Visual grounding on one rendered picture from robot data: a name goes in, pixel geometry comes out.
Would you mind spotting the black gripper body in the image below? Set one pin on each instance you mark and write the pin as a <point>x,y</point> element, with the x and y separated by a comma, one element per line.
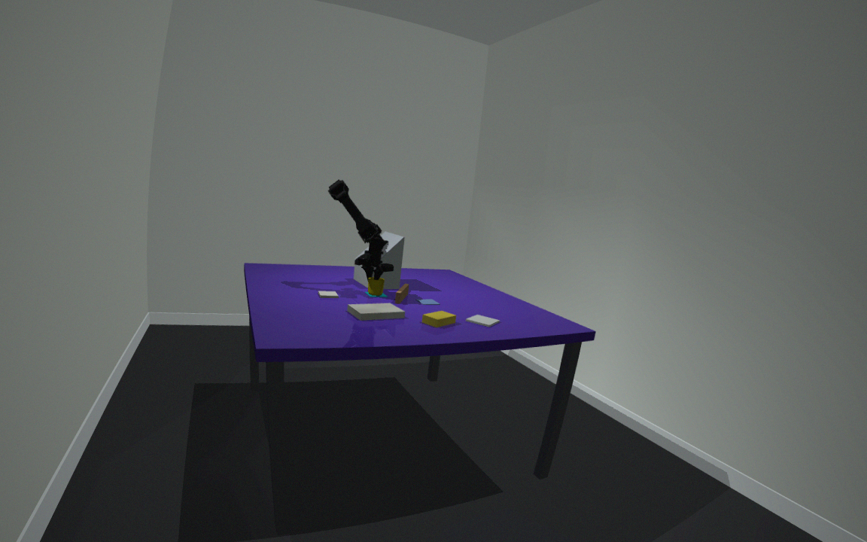
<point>384,267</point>

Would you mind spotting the pale grey flat rectangular panel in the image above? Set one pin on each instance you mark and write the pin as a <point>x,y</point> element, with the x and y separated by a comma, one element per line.
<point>369,311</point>

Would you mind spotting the olive yellow block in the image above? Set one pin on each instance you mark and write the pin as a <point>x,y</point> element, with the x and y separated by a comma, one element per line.
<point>438,319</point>

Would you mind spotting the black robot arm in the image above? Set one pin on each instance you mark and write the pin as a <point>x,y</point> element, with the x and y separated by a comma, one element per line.
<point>368,231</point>

